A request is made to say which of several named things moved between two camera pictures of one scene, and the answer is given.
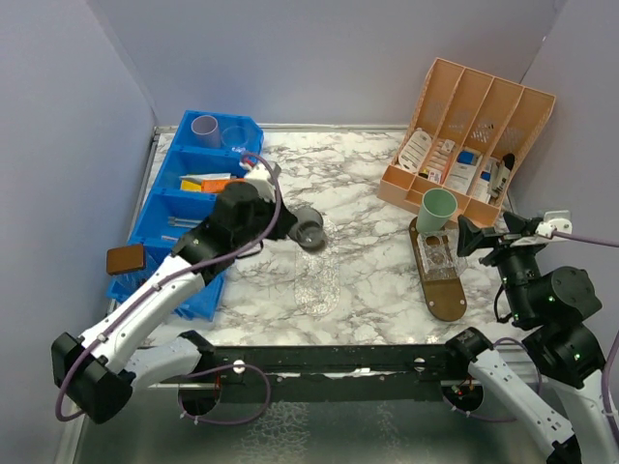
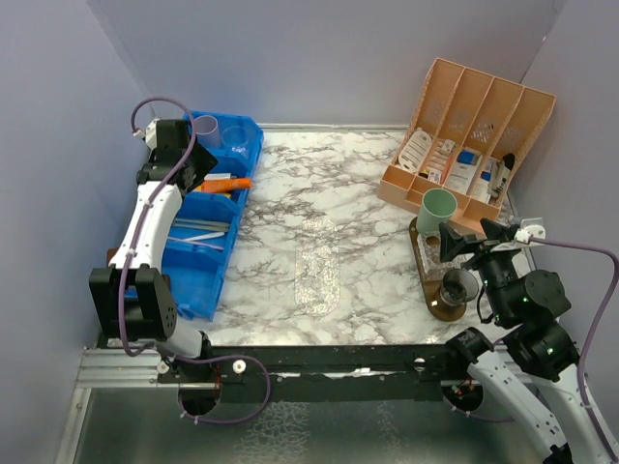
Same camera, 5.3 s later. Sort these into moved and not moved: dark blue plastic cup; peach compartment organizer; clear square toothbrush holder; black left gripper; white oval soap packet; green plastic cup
Moved: dark blue plastic cup; black left gripper
Not moved: peach compartment organizer; clear square toothbrush holder; white oval soap packet; green plastic cup
